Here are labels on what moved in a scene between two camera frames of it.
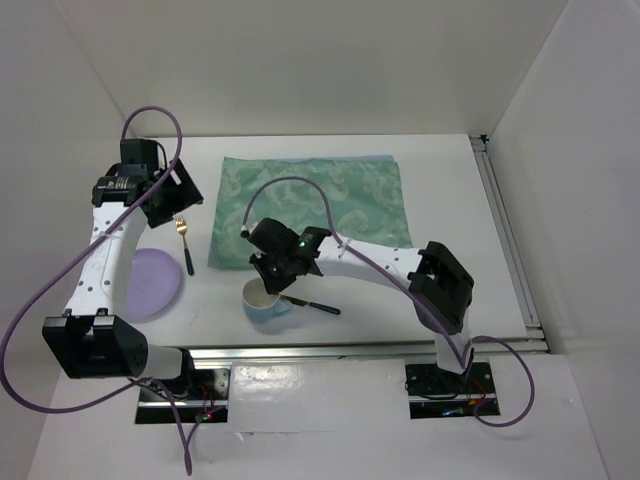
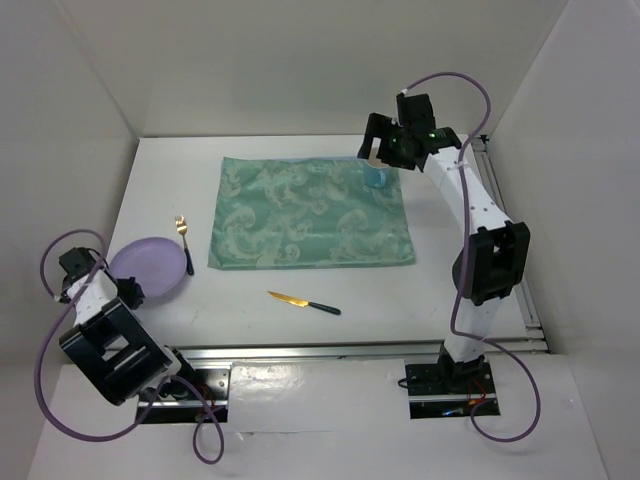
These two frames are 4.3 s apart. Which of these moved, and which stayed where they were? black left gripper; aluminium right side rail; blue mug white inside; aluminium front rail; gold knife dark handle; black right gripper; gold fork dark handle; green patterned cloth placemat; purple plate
Moved: blue mug white inside; purple plate; black right gripper; black left gripper
Stayed: gold fork dark handle; aluminium front rail; aluminium right side rail; gold knife dark handle; green patterned cloth placemat
